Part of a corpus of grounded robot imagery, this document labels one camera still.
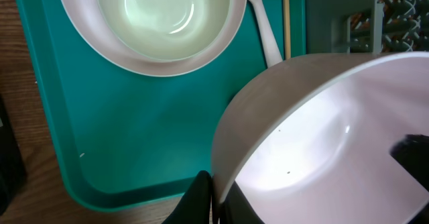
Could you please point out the small bowl with nuts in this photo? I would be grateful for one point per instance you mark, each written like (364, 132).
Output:
(308, 140)

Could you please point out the white plastic fork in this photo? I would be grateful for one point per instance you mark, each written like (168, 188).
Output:
(270, 47)

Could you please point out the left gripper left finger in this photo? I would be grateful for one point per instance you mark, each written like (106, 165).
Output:
(194, 206)

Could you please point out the wooden chopstick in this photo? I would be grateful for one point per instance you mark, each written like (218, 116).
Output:
(287, 34)

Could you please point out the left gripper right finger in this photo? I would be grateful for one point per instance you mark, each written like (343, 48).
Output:
(412, 154)

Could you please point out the black plastic tray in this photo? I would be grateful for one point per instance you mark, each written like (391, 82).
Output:
(13, 173)

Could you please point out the teal plastic tray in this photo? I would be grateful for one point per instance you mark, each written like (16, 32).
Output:
(124, 139)

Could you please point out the grey dish rack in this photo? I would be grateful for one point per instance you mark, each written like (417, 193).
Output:
(355, 26)

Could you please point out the large white plate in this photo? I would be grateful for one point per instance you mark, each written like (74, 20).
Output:
(159, 38)

